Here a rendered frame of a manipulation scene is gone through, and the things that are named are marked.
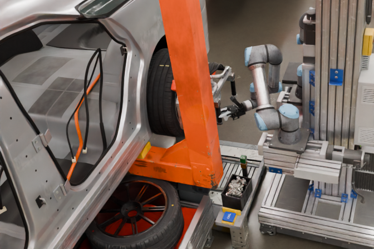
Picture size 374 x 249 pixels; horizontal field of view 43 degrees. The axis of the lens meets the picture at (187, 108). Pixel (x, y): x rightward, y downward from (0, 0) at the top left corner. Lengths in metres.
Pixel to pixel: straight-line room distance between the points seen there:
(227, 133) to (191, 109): 1.69
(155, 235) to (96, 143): 0.75
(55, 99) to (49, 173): 1.13
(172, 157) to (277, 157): 0.69
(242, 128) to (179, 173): 1.43
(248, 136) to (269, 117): 1.50
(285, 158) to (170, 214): 0.83
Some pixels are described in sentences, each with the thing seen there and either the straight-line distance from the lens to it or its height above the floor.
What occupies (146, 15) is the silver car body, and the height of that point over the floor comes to 1.55.
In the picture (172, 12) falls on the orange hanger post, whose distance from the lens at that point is 2.49.
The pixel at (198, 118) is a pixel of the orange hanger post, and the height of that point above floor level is 1.11.
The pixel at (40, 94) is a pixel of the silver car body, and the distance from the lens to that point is 3.65.
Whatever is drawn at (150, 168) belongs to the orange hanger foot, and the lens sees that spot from 3.30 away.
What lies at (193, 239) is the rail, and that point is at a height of 0.33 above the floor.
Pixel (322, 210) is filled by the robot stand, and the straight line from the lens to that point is 3.47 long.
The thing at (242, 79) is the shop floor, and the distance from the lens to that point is 5.19.
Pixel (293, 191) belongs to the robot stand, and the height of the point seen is 0.21.
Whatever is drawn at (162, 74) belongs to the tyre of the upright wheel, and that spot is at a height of 1.13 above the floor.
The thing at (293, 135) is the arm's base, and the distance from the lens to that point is 3.00.
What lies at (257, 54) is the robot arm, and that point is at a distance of 2.99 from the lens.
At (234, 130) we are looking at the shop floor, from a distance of 4.48.
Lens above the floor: 2.79
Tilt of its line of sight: 35 degrees down
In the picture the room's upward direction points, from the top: 10 degrees counter-clockwise
